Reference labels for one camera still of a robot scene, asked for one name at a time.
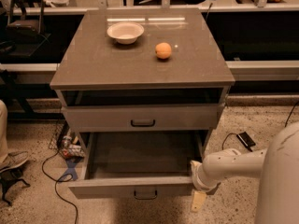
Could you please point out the grey drawer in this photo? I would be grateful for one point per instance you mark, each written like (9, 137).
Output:
(142, 117)
(140, 165)

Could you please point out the wire basket with items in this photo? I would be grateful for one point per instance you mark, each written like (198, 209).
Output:
(65, 142)

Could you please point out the white bowl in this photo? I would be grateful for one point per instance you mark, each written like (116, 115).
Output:
(126, 32)

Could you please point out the black power adapter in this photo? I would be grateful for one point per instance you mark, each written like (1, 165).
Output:
(245, 139)

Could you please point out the grey sneaker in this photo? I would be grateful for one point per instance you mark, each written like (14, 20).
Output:
(14, 160)

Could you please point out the grey drawer cabinet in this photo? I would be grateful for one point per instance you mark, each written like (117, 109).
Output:
(98, 71)

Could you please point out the person leg beige trousers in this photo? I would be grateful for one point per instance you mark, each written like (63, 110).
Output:
(3, 133)

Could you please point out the grey top drawer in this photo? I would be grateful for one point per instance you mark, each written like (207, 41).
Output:
(142, 117)

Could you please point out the black chair background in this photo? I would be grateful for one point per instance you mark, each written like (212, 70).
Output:
(23, 34)

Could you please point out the orange fruit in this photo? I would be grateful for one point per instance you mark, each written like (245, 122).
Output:
(163, 50)

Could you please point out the black chair base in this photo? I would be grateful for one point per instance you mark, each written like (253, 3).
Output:
(8, 179)

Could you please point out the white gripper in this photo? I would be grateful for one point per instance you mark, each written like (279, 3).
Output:
(202, 178)

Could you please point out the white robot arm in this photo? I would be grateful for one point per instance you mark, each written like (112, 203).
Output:
(277, 168)

